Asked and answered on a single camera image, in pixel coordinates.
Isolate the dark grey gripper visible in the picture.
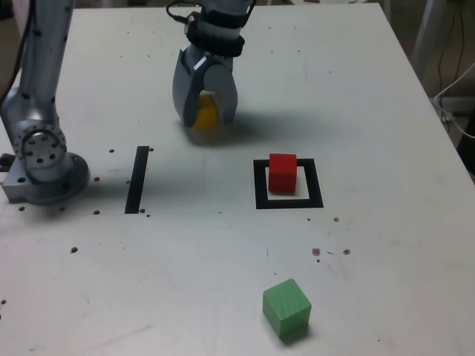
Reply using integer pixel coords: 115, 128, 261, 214
171, 43, 239, 128

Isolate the yellow cube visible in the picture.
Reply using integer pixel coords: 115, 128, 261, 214
192, 92, 226, 131

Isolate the red cube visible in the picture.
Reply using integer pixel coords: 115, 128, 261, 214
267, 153, 298, 195

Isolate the green cube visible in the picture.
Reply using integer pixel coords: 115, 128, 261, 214
262, 278, 312, 340

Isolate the black tape square outline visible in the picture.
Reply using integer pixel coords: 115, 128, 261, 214
252, 158, 324, 211

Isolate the black tape strip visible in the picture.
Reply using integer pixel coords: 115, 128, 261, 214
124, 145, 150, 215

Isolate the black camera cable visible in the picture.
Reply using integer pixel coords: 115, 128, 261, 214
166, 0, 191, 24

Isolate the white post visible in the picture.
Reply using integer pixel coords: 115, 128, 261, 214
410, 0, 441, 81

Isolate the thin black hanging cable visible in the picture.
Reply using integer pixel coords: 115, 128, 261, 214
439, 0, 469, 92

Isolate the white cable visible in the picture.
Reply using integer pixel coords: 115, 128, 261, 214
433, 61, 475, 140

